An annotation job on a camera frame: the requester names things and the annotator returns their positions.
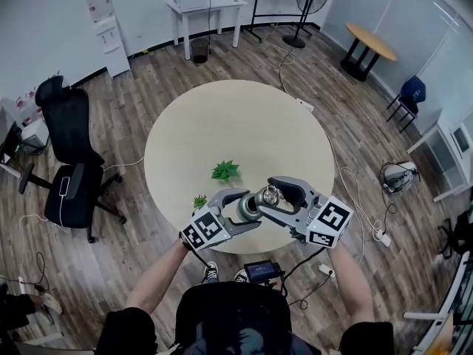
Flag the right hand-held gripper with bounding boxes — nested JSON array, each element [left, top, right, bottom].
[[253, 176, 355, 251]]

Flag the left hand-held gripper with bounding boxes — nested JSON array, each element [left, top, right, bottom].
[[179, 187, 263, 252]]

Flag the small metal bottle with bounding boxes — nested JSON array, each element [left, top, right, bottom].
[[236, 192, 265, 223]]

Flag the person's right forearm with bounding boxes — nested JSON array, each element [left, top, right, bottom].
[[327, 242, 376, 327]]

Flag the person's left forearm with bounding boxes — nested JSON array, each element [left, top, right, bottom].
[[123, 240, 191, 316]]

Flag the leafy green potted plant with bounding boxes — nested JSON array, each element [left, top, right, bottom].
[[210, 160, 241, 183]]

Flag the person's left shoe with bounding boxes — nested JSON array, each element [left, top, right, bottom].
[[202, 260, 220, 284]]

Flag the small black screen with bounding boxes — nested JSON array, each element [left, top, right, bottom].
[[243, 260, 286, 284]]

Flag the person's black shirt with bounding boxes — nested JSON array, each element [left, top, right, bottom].
[[94, 281, 395, 355]]

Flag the long white desk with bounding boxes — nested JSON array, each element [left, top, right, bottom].
[[406, 109, 473, 203]]

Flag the black mesh waste bin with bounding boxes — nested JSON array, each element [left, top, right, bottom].
[[190, 38, 211, 65]]

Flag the blue chair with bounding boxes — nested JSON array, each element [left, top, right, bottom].
[[386, 75, 426, 135]]

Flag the black swivel chair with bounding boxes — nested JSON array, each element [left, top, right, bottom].
[[438, 205, 473, 260]]

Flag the round orange table black legs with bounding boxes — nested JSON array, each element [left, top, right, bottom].
[[339, 22, 398, 82]]

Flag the white microwave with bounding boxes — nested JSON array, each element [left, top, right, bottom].
[[450, 122, 473, 158]]

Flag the black office chair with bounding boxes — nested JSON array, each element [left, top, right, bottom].
[[18, 75, 127, 244]]

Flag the small white desk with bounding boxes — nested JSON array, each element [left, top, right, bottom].
[[166, 0, 248, 61]]

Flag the white water dispenser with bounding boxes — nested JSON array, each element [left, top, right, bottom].
[[84, 0, 131, 79]]

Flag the white storage box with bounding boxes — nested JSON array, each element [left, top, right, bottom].
[[20, 118, 50, 151]]

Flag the pack of water bottles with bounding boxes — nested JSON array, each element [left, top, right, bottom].
[[14, 75, 71, 125]]

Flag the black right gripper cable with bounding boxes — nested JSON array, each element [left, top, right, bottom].
[[286, 248, 326, 284]]

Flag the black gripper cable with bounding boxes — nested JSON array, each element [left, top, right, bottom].
[[286, 248, 326, 284], [190, 248, 211, 273]]

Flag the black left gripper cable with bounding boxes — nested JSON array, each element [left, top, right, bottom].
[[190, 248, 211, 273]]

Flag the long white floor cable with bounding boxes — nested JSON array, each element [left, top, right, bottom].
[[324, 131, 385, 266]]

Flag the thin white cable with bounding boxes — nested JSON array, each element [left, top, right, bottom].
[[103, 157, 146, 173]]

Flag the yellowish fan cable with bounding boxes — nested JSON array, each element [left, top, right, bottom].
[[264, 24, 302, 99]]

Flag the orange desk white frame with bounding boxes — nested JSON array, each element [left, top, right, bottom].
[[402, 251, 473, 355]]

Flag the white phone cable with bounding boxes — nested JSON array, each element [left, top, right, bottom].
[[18, 197, 71, 284]]

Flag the black floor cable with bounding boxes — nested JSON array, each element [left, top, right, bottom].
[[18, 251, 51, 294]]

